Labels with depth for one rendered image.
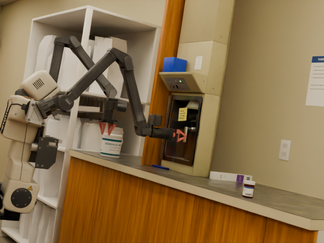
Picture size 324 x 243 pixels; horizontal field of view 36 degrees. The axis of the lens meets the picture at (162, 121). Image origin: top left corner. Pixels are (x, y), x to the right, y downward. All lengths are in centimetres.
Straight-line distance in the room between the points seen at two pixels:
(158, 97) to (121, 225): 80
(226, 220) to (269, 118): 99
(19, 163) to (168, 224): 81
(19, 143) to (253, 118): 140
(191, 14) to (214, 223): 135
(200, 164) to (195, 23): 83
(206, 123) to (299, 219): 109
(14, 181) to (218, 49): 132
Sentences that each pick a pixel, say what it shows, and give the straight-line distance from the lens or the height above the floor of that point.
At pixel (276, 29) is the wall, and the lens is 314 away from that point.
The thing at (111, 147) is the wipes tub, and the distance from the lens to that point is 325.
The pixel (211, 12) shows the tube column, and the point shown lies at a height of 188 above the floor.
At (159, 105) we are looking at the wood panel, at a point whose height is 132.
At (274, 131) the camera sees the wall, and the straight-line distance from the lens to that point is 300.
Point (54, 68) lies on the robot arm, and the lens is 297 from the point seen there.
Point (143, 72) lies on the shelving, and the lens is 415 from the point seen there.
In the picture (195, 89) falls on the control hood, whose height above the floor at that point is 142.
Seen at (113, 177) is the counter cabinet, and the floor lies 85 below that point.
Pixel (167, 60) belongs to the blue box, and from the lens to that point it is 298.
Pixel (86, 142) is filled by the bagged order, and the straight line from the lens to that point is 388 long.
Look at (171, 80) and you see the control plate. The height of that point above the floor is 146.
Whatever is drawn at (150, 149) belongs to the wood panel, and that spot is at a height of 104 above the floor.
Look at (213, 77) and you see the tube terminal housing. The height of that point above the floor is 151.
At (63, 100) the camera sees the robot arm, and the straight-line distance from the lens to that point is 249.
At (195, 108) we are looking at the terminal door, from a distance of 285.
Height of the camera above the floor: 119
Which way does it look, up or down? 1 degrees up
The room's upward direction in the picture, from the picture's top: 8 degrees clockwise
